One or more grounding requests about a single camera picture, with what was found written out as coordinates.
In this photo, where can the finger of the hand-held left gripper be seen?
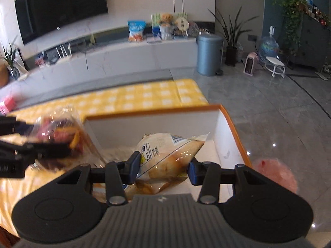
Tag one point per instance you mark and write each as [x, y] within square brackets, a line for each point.
[193, 173]
[134, 166]

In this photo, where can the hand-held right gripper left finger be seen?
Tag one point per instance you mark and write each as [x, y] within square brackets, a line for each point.
[19, 128]

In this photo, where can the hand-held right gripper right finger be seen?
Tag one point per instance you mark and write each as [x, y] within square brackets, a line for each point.
[49, 150]

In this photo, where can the dried fruit bag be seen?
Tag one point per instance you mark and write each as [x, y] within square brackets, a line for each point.
[64, 131]

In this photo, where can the triangular chip bag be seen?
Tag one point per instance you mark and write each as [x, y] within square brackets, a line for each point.
[168, 155]

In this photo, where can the orange cracker bag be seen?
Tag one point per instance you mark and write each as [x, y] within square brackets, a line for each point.
[99, 189]

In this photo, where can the orange cardboard box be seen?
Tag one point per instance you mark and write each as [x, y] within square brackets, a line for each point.
[227, 144]

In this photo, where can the pink box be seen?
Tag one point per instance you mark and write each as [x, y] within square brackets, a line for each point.
[6, 104]

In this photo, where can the grass plant in vase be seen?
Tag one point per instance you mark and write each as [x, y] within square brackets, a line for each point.
[13, 69]

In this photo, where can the yellow checkered tablecloth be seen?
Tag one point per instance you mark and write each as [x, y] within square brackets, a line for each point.
[144, 95]

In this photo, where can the white router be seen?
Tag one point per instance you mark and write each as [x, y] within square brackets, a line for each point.
[64, 51]

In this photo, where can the grey blue trash can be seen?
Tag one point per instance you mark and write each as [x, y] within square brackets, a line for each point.
[209, 55]

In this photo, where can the tall leafy potted plant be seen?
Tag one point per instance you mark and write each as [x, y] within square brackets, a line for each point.
[231, 55]

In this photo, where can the blue snack bag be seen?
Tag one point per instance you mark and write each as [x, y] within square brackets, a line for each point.
[136, 31]

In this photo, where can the white round stool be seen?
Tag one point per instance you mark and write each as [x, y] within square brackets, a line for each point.
[274, 62]

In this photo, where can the teddy bear bouquet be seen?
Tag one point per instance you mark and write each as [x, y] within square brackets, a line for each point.
[165, 27]

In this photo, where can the decorative plate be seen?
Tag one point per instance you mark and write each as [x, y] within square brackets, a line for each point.
[193, 28]

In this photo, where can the water jug with pump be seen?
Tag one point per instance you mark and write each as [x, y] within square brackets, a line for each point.
[269, 47]

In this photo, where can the round paper fan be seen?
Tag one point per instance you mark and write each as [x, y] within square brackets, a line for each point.
[181, 23]

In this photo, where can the grey drawer cabinet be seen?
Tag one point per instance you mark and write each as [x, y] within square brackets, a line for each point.
[310, 41]

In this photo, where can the trailing pothos plant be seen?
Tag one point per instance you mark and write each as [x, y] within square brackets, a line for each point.
[291, 7]

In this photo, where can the wall television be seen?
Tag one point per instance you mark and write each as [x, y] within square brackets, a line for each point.
[62, 7]

